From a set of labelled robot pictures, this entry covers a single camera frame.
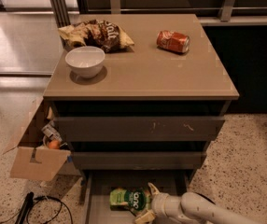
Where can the red soda can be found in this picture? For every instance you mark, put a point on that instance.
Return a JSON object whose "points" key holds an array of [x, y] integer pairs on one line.
{"points": [[173, 41]]}

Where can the grey drawer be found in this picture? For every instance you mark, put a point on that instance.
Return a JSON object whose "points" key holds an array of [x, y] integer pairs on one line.
{"points": [[99, 184], [138, 160], [137, 129]]}

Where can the orange fruit in box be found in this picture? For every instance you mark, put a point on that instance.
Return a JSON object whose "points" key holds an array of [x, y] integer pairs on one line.
{"points": [[54, 144]]}

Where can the brown salt chip bag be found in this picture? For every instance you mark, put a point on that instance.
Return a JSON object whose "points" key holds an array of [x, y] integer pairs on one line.
{"points": [[102, 34]]}

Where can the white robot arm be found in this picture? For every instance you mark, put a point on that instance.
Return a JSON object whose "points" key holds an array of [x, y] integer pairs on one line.
{"points": [[190, 208]]}

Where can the black bar on floor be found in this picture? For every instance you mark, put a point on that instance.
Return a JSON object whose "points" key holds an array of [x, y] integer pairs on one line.
{"points": [[26, 206]]}

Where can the small packet in box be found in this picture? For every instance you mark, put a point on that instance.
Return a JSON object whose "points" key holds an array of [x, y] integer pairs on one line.
{"points": [[51, 133]]}

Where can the open cardboard box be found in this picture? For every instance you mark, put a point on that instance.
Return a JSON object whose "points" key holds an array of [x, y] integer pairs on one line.
{"points": [[33, 159]]}

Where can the white ceramic bowl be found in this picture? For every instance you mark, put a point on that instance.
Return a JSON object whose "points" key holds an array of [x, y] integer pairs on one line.
{"points": [[86, 62]]}

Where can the grey middle drawer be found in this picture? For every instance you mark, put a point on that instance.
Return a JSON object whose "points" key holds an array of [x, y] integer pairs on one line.
{"points": [[138, 160]]}

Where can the grey top drawer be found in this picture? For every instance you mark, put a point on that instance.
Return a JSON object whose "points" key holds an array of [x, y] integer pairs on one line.
{"points": [[137, 129]]}

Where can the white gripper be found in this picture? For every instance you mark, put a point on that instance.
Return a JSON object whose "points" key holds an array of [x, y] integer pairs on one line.
{"points": [[159, 202]]}

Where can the green rice chip bag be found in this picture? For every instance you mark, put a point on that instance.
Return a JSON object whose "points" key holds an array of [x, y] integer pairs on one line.
{"points": [[134, 200]]}

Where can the grey drawer cabinet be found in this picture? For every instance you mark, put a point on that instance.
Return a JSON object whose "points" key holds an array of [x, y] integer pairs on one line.
{"points": [[147, 81]]}

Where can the grey bottom drawer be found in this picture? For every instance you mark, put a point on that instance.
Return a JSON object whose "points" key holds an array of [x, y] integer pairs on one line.
{"points": [[99, 184]]}

